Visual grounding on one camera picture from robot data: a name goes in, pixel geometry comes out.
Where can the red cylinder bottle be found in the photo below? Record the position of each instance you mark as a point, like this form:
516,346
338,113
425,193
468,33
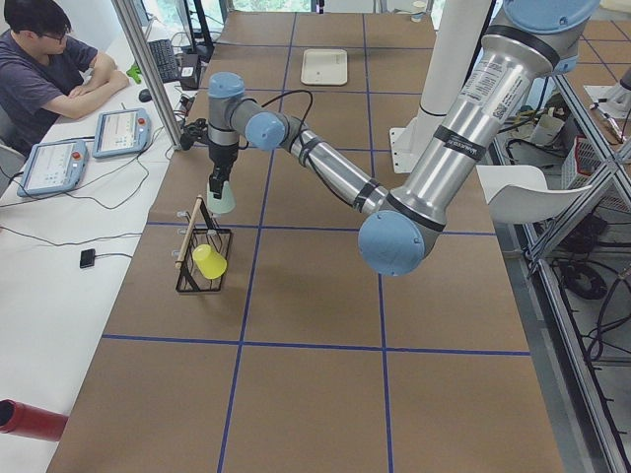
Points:
24,420

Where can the near blue teach pendant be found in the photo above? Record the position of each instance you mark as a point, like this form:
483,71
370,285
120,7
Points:
54,167

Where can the white paper cup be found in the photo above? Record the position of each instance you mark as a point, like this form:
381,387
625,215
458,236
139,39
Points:
418,11

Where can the black computer mouse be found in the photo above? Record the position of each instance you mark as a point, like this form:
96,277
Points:
144,95

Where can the blue teach pendant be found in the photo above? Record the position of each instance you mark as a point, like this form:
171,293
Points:
54,167
121,132

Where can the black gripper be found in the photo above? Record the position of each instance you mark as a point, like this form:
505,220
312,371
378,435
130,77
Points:
217,160

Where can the pale green plastic cup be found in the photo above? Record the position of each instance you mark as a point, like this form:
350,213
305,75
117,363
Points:
223,205

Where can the yellow plastic cup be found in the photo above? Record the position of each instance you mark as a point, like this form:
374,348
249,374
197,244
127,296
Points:
211,263

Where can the small black puck device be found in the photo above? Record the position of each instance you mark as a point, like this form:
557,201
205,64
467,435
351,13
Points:
87,258

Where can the black wire cup rack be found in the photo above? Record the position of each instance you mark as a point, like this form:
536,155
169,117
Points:
202,228

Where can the aluminium frame post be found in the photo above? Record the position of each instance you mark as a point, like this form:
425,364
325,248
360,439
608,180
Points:
139,46

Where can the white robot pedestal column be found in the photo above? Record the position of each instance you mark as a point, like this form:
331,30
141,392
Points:
455,52

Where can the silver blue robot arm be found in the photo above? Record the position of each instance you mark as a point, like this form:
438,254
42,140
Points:
525,41

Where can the green toy object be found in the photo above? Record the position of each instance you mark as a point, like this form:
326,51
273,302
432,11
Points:
134,73

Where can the seated man in blue shirt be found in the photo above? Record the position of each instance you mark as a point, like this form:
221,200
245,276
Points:
46,73

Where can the cream rabbit print tray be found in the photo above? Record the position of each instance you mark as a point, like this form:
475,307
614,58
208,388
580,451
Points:
324,67

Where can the far blue teach pendant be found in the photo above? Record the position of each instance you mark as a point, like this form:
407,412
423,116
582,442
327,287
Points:
121,132

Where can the black keyboard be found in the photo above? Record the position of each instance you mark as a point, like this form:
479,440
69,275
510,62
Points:
164,57

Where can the black power adapter box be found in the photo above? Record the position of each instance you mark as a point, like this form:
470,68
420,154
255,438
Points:
189,72

